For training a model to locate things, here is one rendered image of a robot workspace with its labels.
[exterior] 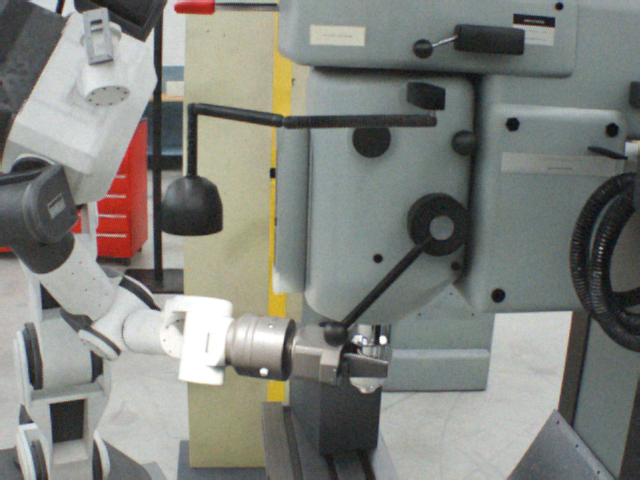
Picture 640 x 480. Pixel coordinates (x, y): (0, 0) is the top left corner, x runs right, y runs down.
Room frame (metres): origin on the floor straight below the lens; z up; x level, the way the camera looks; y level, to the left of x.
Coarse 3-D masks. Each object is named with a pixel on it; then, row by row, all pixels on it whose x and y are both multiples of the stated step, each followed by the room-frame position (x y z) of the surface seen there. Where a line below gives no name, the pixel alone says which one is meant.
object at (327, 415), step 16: (320, 320) 1.51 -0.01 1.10; (304, 384) 1.42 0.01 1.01; (352, 384) 1.33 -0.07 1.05; (304, 400) 1.41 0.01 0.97; (320, 400) 1.32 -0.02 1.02; (336, 400) 1.33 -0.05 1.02; (352, 400) 1.33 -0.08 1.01; (368, 400) 1.34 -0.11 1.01; (304, 416) 1.41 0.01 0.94; (320, 416) 1.32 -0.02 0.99; (336, 416) 1.33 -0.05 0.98; (352, 416) 1.33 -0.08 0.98; (368, 416) 1.34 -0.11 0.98; (320, 432) 1.32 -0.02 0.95; (336, 432) 1.33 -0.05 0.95; (352, 432) 1.34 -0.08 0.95; (368, 432) 1.34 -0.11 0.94; (320, 448) 1.32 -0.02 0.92; (336, 448) 1.33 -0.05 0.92; (352, 448) 1.34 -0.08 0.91; (368, 448) 1.35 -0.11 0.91
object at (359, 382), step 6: (360, 354) 0.99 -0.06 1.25; (366, 354) 0.98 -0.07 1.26; (372, 354) 0.98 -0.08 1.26; (378, 354) 0.98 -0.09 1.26; (384, 354) 0.99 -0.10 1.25; (384, 360) 1.00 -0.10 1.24; (354, 378) 0.99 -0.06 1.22; (360, 378) 0.98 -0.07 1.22; (366, 378) 0.98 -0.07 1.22; (372, 378) 0.98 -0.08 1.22; (378, 378) 0.99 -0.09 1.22; (384, 378) 1.00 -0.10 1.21; (354, 384) 0.99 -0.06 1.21; (360, 384) 0.98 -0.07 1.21; (366, 384) 0.98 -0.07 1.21; (372, 384) 0.98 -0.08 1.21; (378, 384) 0.99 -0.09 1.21
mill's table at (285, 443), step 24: (264, 408) 1.51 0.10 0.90; (288, 408) 1.55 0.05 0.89; (264, 432) 1.44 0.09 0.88; (288, 432) 1.45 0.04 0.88; (264, 456) 1.42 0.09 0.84; (288, 456) 1.31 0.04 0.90; (312, 456) 1.31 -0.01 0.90; (336, 456) 1.32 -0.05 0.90; (360, 456) 1.36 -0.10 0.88; (384, 456) 1.32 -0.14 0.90
